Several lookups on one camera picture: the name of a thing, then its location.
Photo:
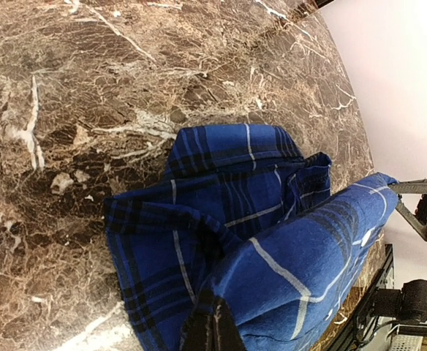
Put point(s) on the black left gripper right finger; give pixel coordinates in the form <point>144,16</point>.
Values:
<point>225,336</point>

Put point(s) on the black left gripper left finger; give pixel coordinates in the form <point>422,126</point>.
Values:
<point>197,333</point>

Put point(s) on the blue plaid long sleeve shirt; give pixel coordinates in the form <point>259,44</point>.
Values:
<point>241,215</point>

